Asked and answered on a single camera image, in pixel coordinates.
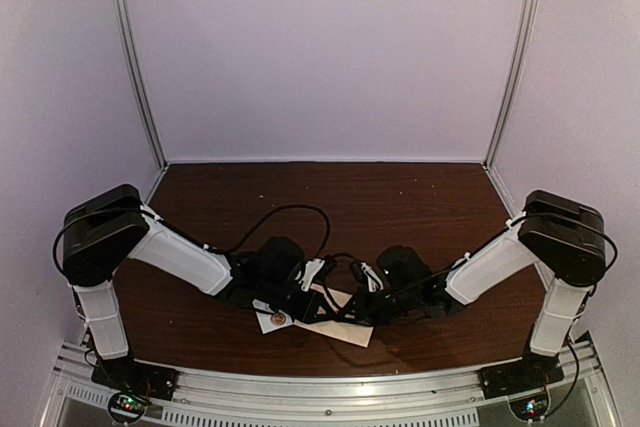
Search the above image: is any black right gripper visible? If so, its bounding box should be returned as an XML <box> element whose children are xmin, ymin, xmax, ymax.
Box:
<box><xmin>335</xmin><ymin>287</ymin><xmax>419</xmax><ymax>329</ymax></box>

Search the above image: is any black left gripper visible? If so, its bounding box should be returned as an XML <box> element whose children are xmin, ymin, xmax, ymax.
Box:
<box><xmin>257</xmin><ymin>278</ymin><xmax>335</xmax><ymax>326</ymax></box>

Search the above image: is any cream envelope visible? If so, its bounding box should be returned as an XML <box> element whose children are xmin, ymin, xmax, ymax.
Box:
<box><xmin>294</xmin><ymin>284</ymin><xmax>374</xmax><ymax>348</ymax></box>

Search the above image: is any sticker sheet with seals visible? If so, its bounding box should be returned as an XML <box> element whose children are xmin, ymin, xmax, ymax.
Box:
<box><xmin>252</xmin><ymin>299</ymin><xmax>294</xmax><ymax>334</ymax></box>

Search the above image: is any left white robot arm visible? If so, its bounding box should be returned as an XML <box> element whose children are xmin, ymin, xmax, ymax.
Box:
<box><xmin>52</xmin><ymin>184</ymin><xmax>333</xmax><ymax>391</ymax></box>

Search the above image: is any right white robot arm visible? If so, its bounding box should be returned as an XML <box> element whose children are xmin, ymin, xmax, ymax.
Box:
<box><xmin>337</xmin><ymin>190</ymin><xmax>619</xmax><ymax>389</ymax></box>

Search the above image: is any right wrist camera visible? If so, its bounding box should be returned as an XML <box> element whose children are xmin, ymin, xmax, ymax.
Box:
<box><xmin>349</xmin><ymin>260</ymin><xmax>385</xmax><ymax>293</ymax></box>

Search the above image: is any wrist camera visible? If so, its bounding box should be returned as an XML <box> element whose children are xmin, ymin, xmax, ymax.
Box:
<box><xmin>349</xmin><ymin>260</ymin><xmax>385</xmax><ymax>293</ymax></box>
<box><xmin>294</xmin><ymin>256</ymin><xmax>337</xmax><ymax>292</ymax></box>

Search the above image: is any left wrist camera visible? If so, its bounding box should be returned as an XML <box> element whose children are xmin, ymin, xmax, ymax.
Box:
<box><xmin>294</xmin><ymin>256</ymin><xmax>337</xmax><ymax>292</ymax></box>

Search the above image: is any right black camera cable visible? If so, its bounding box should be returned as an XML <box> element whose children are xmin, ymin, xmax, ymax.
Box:
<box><xmin>322</xmin><ymin>252</ymin><xmax>361</xmax><ymax>313</ymax></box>

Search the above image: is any black camera cable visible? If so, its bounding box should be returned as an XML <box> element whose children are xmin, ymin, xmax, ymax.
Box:
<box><xmin>209</xmin><ymin>204</ymin><xmax>334</xmax><ymax>268</ymax></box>
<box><xmin>322</xmin><ymin>252</ymin><xmax>361</xmax><ymax>313</ymax></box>

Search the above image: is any left black camera cable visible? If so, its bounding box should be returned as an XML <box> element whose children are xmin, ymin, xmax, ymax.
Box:
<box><xmin>209</xmin><ymin>204</ymin><xmax>334</xmax><ymax>268</ymax></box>

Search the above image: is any front aluminium rail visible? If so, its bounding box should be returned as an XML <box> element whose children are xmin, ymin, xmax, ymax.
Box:
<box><xmin>35</xmin><ymin>341</ymin><xmax>622</xmax><ymax>426</ymax></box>

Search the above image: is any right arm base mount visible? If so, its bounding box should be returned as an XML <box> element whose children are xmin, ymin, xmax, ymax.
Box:
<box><xmin>478</xmin><ymin>352</ymin><xmax>564</xmax><ymax>423</ymax></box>

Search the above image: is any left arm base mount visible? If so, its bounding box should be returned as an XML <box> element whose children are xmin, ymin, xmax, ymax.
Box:
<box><xmin>85</xmin><ymin>349</ymin><xmax>179</xmax><ymax>425</ymax></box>

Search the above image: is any right aluminium frame post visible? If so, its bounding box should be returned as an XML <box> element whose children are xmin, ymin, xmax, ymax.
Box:
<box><xmin>483</xmin><ymin>0</ymin><xmax>539</xmax><ymax>171</ymax></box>

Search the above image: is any aluminium frame post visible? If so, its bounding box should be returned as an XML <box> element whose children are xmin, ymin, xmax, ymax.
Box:
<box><xmin>483</xmin><ymin>0</ymin><xmax>539</xmax><ymax>171</ymax></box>
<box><xmin>113</xmin><ymin>0</ymin><xmax>169</xmax><ymax>170</ymax></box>

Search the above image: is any left aluminium frame post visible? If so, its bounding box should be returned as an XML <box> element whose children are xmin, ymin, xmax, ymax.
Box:
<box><xmin>113</xmin><ymin>0</ymin><xmax>169</xmax><ymax>170</ymax></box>

